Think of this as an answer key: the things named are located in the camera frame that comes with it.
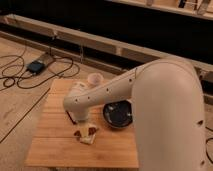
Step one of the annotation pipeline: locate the dark ceramic bowl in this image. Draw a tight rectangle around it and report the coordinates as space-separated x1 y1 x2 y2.
103 100 133 129

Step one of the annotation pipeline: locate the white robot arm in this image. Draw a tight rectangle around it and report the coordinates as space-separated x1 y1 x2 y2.
63 58 206 171

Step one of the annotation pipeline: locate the hot dog in bun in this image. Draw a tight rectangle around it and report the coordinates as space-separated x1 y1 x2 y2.
74 123 99 145

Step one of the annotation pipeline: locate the wooden bamboo table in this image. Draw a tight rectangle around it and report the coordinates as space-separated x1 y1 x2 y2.
25 79 139 169

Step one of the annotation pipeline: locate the long wooden beam frame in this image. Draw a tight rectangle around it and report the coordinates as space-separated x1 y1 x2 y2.
0 13 213 84

